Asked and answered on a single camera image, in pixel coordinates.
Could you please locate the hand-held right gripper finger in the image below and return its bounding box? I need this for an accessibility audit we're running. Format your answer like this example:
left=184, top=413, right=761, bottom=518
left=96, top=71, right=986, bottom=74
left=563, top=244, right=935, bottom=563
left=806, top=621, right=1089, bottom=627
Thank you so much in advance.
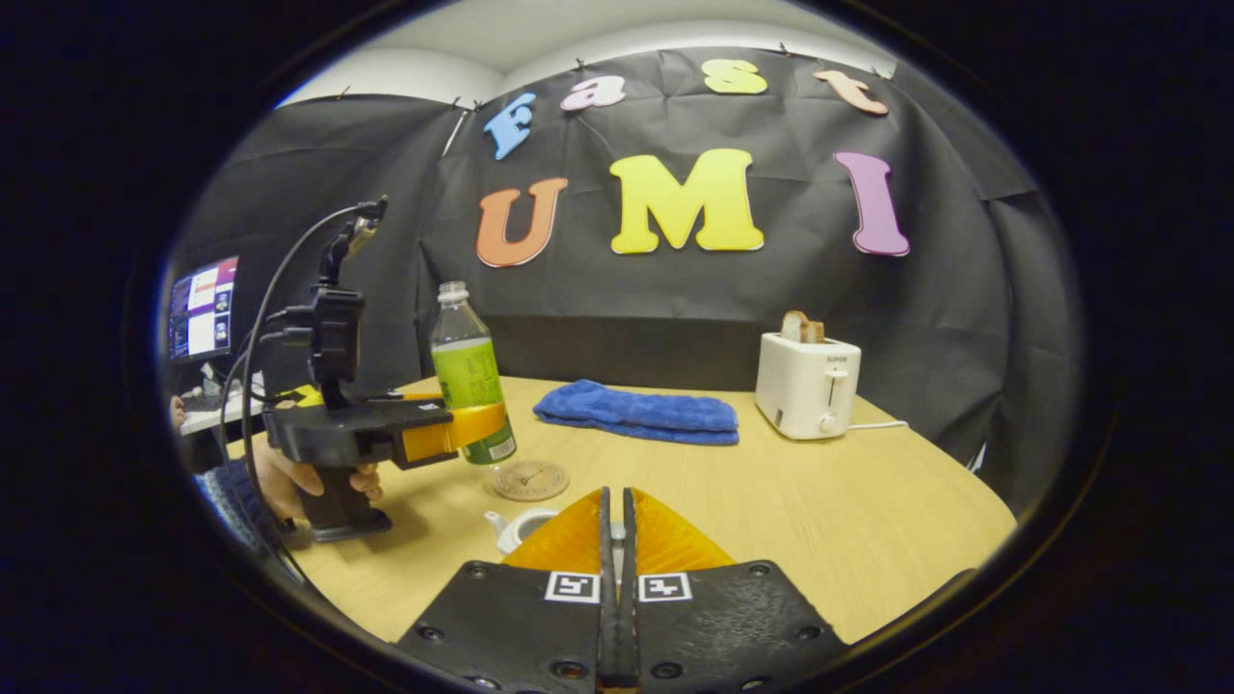
left=395, top=487, right=619, bottom=694
left=619, top=487, right=850, bottom=694

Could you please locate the blue towel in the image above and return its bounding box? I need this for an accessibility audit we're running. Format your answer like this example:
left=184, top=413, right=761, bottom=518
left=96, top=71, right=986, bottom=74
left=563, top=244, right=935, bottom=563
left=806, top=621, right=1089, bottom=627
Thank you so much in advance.
left=533, top=379, right=740, bottom=447

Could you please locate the round wooden coaster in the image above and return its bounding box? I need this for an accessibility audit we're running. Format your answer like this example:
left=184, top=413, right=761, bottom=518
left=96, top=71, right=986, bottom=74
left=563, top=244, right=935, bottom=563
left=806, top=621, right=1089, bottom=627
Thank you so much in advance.
left=493, top=460, right=571, bottom=503

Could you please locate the white toaster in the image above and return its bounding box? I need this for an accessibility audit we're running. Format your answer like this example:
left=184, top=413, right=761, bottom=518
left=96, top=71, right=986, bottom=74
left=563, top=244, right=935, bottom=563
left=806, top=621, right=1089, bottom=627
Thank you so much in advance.
left=755, top=332, right=863, bottom=441

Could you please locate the computer monitor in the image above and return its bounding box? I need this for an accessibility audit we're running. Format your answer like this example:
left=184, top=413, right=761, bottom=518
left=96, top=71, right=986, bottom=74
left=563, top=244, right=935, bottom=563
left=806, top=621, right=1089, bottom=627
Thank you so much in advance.
left=169, top=255, right=240, bottom=364

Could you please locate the white teacup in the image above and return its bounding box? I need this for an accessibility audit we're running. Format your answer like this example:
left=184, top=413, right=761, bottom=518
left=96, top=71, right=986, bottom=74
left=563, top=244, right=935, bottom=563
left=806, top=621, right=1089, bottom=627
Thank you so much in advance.
left=484, top=508, right=561, bottom=556

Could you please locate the white side desk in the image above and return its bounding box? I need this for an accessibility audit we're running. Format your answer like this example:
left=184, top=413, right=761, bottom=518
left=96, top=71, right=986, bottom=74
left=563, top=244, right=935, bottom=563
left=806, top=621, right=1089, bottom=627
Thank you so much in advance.
left=178, top=381, right=266, bottom=437

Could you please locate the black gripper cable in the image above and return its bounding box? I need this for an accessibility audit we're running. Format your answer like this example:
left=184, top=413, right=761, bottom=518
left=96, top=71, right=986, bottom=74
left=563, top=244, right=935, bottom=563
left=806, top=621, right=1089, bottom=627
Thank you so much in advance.
left=220, top=196, right=389, bottom=579

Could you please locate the green label water bottle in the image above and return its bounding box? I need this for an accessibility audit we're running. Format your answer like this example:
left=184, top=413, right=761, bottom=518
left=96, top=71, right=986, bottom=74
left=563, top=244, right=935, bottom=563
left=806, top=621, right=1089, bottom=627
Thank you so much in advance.
left=429, top=280, right=518, bottom=467

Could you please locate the black backdrop cloth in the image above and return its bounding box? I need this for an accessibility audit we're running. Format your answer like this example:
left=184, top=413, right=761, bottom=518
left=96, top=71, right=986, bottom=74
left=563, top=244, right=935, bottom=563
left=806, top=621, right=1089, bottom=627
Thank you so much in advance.
left=178, top=43, right=1086, bottom=521

